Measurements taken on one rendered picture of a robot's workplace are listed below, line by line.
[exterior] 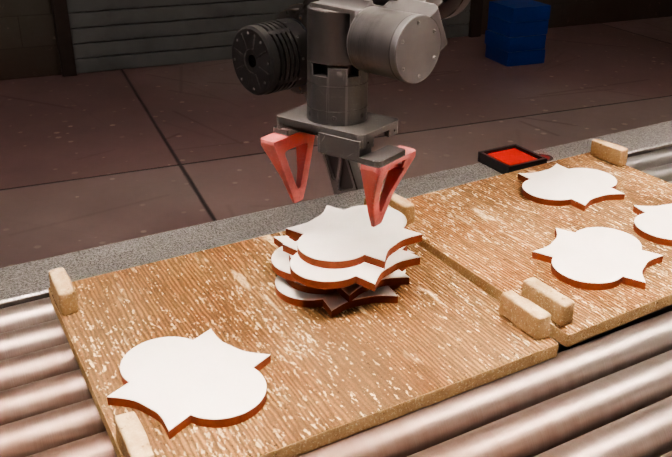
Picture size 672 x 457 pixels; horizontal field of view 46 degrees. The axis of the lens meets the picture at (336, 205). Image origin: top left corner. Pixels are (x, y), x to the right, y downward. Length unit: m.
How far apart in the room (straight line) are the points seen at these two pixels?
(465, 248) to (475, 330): 0.17
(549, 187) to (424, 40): 0.49
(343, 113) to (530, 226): 0.38
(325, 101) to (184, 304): 0.27
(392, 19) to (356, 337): 0.31
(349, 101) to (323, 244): 0.17
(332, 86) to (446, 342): 0.27
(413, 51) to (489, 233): 0.38
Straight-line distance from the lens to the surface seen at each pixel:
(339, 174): 2.10
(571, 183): 1.14
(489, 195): 1.09
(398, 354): 0.75
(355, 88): 0.72
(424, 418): 0.71
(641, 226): 1.04
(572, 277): 0.89
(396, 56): 0.65
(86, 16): 5.46
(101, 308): 0.85
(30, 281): 0.97
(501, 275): 0.90
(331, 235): 0.84
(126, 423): 0.65
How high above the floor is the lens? 1.37
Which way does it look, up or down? 25 degrees down
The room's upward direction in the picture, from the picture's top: straight up
